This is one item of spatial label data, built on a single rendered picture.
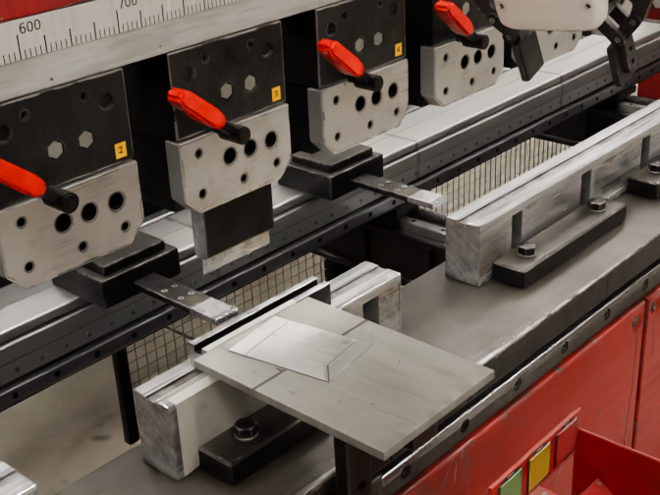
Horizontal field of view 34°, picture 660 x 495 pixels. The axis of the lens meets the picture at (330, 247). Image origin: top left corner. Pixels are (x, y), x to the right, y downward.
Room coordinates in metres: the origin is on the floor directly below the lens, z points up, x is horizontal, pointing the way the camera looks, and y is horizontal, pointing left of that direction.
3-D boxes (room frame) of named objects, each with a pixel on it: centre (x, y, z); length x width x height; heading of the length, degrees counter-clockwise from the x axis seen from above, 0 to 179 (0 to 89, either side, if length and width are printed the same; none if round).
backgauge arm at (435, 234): (1.76, -0.03, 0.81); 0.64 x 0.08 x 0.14; 47
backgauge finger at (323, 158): (1.46, -0.06, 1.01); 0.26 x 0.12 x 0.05; 47
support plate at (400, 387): (0.96, -0.01, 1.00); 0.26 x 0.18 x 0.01; 47
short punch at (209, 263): (1.07, 0.10, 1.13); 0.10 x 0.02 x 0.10; 137
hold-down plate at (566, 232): (1.47, -0.35, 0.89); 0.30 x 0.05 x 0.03; 137
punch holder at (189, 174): (1.05, 0.12, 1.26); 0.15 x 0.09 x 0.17; 137
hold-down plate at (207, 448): (1.05, 0.03, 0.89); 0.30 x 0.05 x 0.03; 137
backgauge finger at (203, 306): (1.17, 0.22, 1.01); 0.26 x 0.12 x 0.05; 47
